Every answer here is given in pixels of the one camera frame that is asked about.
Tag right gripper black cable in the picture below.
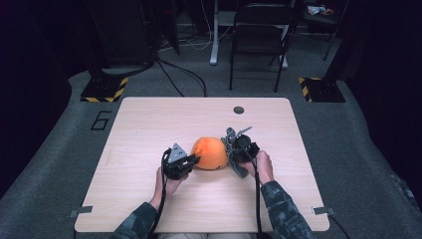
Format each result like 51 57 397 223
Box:
244 147 264 239

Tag black folding chair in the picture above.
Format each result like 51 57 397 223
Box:
228 2 299 94

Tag small dark side table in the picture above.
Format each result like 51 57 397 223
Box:
302 0 351 63

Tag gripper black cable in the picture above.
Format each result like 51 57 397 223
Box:
145 148 172 239
244 147 264 239

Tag black floor cable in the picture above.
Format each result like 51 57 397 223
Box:
154 59 209 99

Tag person's left hand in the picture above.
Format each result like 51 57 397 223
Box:
149 166 189 210

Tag orange plush toy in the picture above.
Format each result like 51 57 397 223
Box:
190 135 230 171

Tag white desk leg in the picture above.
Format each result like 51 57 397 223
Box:
209 0 221 66
279 25 290 70

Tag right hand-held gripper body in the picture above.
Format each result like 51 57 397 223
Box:
228 125 261 164

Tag dark cabinet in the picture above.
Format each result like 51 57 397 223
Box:
84 0 157 69

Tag person's right hand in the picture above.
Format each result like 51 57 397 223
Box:
240 149 276 186

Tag thin black table cable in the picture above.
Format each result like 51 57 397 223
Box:
327 214 351 239

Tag striped black stand base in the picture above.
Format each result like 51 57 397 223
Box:
297 76 346 104
80 76 129 104

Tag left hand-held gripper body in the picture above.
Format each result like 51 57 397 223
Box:
161 142 194 181

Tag white floor cable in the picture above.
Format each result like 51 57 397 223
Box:
158 0 233 53

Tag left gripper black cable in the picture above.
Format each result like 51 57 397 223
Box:
145 148 172 239

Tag grey tape piece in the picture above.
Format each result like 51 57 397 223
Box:
69 205 95 219
312 205 336 216

